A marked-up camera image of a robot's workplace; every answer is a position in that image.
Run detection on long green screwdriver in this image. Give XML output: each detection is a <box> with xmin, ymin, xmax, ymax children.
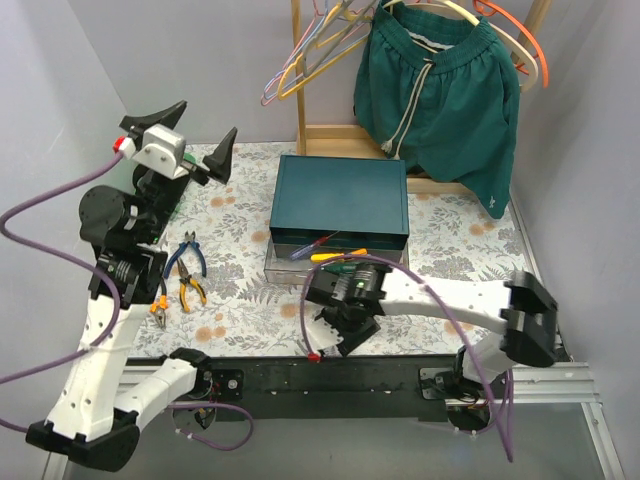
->
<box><xmin>323</xmin><ymin>262</ymin><xmax>358</xmax><ymax>275</ymax></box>

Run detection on blue handled cutters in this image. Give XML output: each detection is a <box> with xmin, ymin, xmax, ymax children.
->
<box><xmin>163</xmin><ymin>231</ymin><xmax>207</xmax><ymax>279</ymax></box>

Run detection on yellow black screwdriver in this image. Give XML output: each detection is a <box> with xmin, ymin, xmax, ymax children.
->
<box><xmin>310</xmin><ymin>249</ymin><xmax>368</xmax><ymax>264</ymax></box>

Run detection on blue red screwdriver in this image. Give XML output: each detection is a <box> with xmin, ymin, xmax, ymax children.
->
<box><xmin>289</xmin><ymin>232</ymin><xmax>337</xmax><ymax>261</ymax></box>

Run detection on clear acrylic drawer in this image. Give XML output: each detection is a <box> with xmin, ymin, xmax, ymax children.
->
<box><xmin>264</xmin><ymin>241</ymin><xmax>409</xmax><ymax>285</ymax></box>

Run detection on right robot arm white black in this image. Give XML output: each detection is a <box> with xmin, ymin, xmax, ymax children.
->
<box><xmin>300</xmin><ymin>254</ymin><xmax>558</xmax><ymax>398</ymax></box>

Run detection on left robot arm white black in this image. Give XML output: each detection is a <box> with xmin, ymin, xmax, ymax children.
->
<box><xmin>26</xmin><ymin>101</ymin><xmax>237</xmax><ymax>472</ymax></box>

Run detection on pink hanger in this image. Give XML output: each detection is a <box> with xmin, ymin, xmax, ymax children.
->
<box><xmin>260</xmin><ymin>0</ymin><xmax>329</xmax><ymax>107</ymax></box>

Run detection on wooden rack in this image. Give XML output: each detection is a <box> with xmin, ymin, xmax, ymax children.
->
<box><xmin>290</xmin><ymin>0</ymin><xmax>556</xmax><ymax>199</ymax></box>

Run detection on teal drawer box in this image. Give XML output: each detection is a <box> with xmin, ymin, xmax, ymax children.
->
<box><xmin>269</xmin><ymin>155</ymin><xmax>409</xmax><ymax>252</ymax></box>

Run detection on yellow hanger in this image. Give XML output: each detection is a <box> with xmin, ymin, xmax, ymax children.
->
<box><xmin>264</xmin><ymin>1</ymin><xmax>376</xmax><ymax>104</ymax></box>

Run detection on grey hanger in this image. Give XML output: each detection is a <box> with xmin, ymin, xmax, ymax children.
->
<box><xmin>296</xmin><ymin>1</ymin><xmax>376</xmax><ymax>80</ymax></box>

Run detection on green shorts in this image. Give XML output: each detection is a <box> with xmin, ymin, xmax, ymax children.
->
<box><xmin>353</xmin><ymin>1</ymin><xmax>520</xmax><ymax>219</ymax></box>

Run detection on cream hanger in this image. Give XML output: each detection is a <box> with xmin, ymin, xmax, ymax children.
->
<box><xmin>382</xmin><ymin>0</ymin><xmax>541</xmax><ymax>94</ymax></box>

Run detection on orange hanger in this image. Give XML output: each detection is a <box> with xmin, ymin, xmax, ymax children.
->
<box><xmin>473</xmin><ymin>0</ymin><xmax>552</xmax><ymax>88</ymax></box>

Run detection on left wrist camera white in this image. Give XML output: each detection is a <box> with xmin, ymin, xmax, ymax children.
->
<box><xmin>112</xmin><ymin>125</ymin><xmax>188</xmax><ymax>180</ymax></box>

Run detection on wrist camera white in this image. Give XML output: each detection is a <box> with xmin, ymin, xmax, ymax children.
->
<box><xmin>112</xmin><ymin>125</ymin><xmax>188</xmax><ymax>180</ymax></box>
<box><xmin>300</xmin><ymin>316</ymin><xmax>344</xmax><ymax>364</ymax></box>

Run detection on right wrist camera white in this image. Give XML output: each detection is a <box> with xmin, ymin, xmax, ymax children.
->
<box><xmin>300</xmin><ymin>316</ymin><xmax>344</xmax><ymax>364</ymax></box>

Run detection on yellow handled pliers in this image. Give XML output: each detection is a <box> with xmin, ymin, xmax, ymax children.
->
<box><xmin>177</xmin><ymin>257</ymin><xmax>209</xmax><ymax>314</ymax></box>

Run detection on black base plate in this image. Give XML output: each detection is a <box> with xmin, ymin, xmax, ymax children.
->
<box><xmin>188</xmin><ymin>355</ymin><xmax>484</xmax><ymax>421</ymax></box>

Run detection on orange handled cutters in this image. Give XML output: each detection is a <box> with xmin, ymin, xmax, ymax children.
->
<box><xmin>150</xmin><ymin>278</ymin><xmax>168</xmax><ymax>330</ymax></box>

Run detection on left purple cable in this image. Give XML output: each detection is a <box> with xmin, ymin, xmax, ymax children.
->
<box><xmin>0</xmin><ymin>149</ymin><xmax>254</xmax><ymax>450</ymax></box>

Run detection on purple cable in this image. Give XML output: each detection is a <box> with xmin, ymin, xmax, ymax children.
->
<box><xmin>299</xmin><ymin>254</ymin><xmax>516</xmax><ymax>464</ymax></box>
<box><xmin>0</xmin><ymin>149</ymin><xmax>254</xmax><ymax>450</ymax></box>

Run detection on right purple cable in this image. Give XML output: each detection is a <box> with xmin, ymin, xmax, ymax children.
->
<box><xmin>299</xmin><ymin>254</ymin><xmax>516</xmax><ymax>464</ymax></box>

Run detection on aluminium rail frame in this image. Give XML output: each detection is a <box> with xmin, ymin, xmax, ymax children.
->
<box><xmin>42</xmin><ymin>362</ymin><xmax>626</xmax><ymax>480</ymax></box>

